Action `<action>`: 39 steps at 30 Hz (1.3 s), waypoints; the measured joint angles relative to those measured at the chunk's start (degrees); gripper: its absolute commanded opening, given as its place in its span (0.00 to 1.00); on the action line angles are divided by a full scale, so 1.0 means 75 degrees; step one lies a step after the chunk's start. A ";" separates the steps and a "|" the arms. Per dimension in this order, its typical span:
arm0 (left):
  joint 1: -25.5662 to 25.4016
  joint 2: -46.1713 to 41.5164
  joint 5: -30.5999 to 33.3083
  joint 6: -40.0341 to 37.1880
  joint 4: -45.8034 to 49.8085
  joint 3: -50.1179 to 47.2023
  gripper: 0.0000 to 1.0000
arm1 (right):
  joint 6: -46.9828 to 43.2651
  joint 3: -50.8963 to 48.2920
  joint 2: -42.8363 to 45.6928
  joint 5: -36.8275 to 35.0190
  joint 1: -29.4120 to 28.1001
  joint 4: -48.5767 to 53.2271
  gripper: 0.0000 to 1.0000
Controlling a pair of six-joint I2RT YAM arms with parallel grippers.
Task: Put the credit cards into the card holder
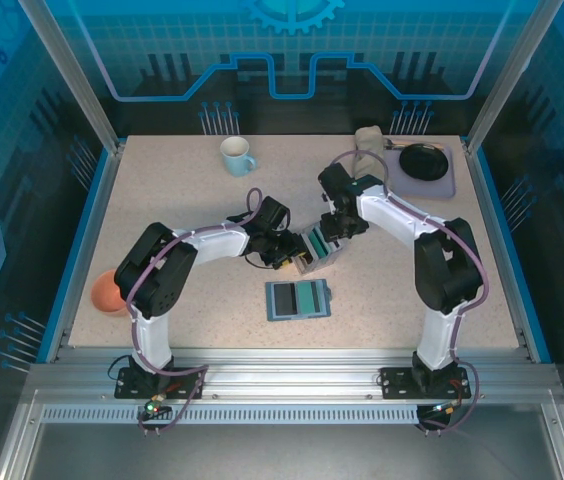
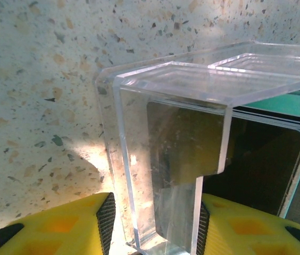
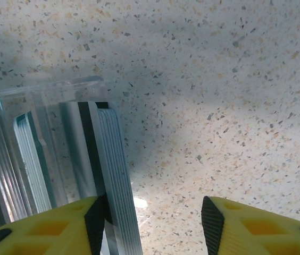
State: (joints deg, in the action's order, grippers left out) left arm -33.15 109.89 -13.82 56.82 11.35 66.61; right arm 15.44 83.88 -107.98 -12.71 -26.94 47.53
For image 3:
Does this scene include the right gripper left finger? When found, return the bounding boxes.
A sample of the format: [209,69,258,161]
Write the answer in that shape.
[0,194,113,255]

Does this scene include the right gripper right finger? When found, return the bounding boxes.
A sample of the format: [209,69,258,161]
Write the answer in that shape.
[202,195,300,255]

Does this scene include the green credit card stack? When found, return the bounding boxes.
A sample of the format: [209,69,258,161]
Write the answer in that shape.
[13,110,58,212]

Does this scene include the white striped credit card stack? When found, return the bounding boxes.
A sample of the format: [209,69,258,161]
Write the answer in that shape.
[59,100,143,255]

